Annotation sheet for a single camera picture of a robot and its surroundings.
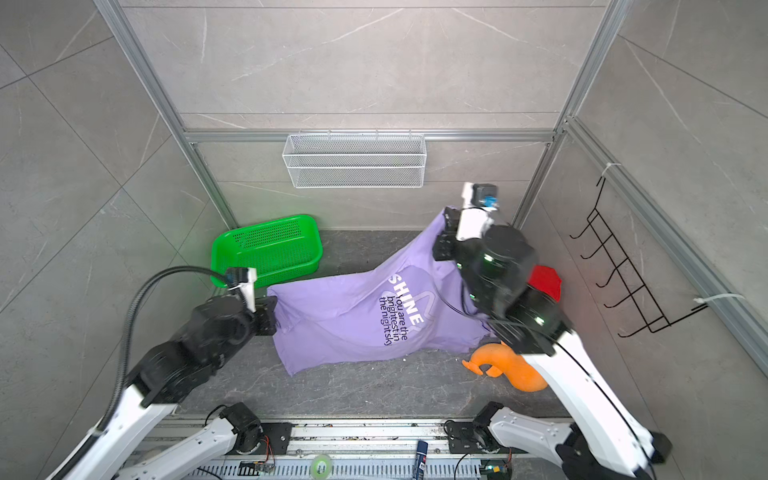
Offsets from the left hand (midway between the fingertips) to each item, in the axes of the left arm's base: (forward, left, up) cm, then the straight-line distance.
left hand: (275, 292), depth 66 cm
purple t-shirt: (-1, -30, -5) cm, 31 cm away
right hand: (+5, -37, +20) cm, 42 cm away
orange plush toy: (-8, -58, -25) cm, 63 cm away
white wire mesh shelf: (+53, -16, -1) cm, 55 cm away
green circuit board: (-33, -50, -30) cm, 67 cm away
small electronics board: (-30, +8, -32) cm, 45 cm away
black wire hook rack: (-10, -79, +3) cm, 80 cm away
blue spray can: (-30, -32, -27) cm, 52 cm away
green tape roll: (-30, -10, -30) cm, 43 cm away
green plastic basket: (+39, +17, -30) cm, 52 cm away
